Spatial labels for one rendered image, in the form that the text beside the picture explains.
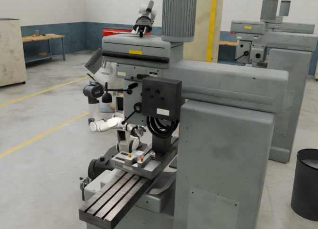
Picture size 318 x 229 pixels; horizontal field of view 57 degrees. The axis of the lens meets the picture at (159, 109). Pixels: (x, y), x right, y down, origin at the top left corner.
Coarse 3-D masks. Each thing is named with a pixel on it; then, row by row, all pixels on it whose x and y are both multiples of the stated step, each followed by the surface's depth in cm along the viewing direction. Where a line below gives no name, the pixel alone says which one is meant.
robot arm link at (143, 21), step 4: (144, 12) 194; (140, 16) 194; (144, 16) 192; (148, 16) 193; (140, 20) 192; (144, 20) 192; (148, 20) 191; (136, 24) 189; (140, 24) 189; (144, 24) 188; (148, 24) 188; (144, 28) 191; (148, 28) 190; (148, 32) 192
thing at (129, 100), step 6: (126, 84) 193; (138, 84) 189; (132, 90) 193; (138, 90) 191; (126, 96) 196; (132, 96) 194; (138, 96) 192; (126, 102) 198; (132, 102) 195; (126, 108) 199; (132, 108) 197; (126, 114) 201; (138, 114) 196; (132, 120) 200; (138, 120) 198; (144, 120) 196; (144, 126) 199
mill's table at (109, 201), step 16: (176, 144) 263; (160, 160) 236; (128, 176) 213; (112, 192) 195; (128, 192) 198; (144, 192) 209; (80, 208) 179; (96, 208) 179; (112, 208) 182; (128, 208) 189; (96, 224) 176; (112, 224) 172
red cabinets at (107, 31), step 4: (104, 28) 721; (108, 28) 718; (112, 28) 718; (116, 28) 721; (120, 28) 724; (124, 28) 728; (128, 28) 731; (132, 28) 735; (104, 32) 724; (108, 32) 720; (112, 32) 717; (124, 32) 705; (128, 32) 703
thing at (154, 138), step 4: (160, 128) 248; (156, 132) 241; (152, 136) 243; (152, 140) 244; (156, 140) 244; (160, 140) 243; (164, 140) 242; (168, 140) 253; (152, 144) 246; (156, 144) 245; (160, 144) 244; (164, 144) 243; (168, 144) 255; (152, 148) 247; (156, 148) 246; (160, 148) 245; (164, 148) 244; (156, 152) 247; (160, 152) 246; (164, 152) 246
